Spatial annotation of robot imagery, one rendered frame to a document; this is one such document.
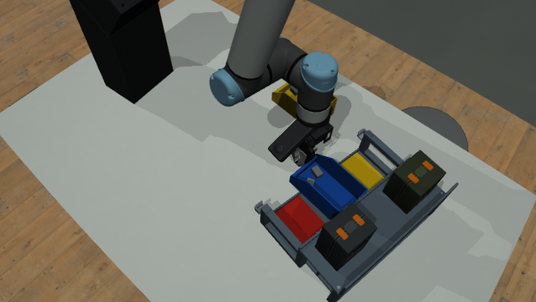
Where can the blue bin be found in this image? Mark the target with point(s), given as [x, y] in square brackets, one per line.
[334, 191]

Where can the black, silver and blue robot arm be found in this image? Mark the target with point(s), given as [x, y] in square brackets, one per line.
[253, 53]

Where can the black case with orange latches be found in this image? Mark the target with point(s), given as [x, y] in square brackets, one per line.
[413, 181]
[342, 237]

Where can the yellow bin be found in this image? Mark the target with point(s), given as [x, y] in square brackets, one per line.
[288, 101]

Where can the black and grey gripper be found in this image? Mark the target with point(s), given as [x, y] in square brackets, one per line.
[307, 149]

